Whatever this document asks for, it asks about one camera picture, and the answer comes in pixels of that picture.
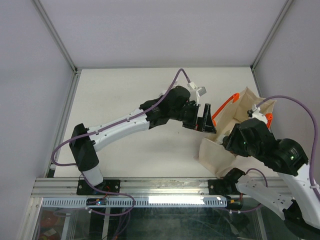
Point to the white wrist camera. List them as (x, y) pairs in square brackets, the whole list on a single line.
[(255, 113), (196, 92)]

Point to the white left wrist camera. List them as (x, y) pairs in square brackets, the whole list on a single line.
[(196, 92)]

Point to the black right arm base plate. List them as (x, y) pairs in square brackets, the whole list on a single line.
[(221, 187)]

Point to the aluminium mounting rail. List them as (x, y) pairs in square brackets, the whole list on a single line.
[(136, 187)]

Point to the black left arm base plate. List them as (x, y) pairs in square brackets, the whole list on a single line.
[(100, 187)]

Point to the beige canvas bag orange handles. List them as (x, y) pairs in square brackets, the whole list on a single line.
[(212, 154)]

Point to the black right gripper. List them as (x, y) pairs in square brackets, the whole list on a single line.
[(230, 142)]

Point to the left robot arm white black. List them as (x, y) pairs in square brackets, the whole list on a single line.
[(178, 104)]

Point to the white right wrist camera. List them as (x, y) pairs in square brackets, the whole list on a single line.
[(255, 113)]

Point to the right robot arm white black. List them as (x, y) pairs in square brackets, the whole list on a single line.
[(301, 212)]

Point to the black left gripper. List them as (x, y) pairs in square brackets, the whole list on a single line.
[(204, 124)]

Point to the small electronics board with leds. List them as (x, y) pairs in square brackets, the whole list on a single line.
[(97, 201)]

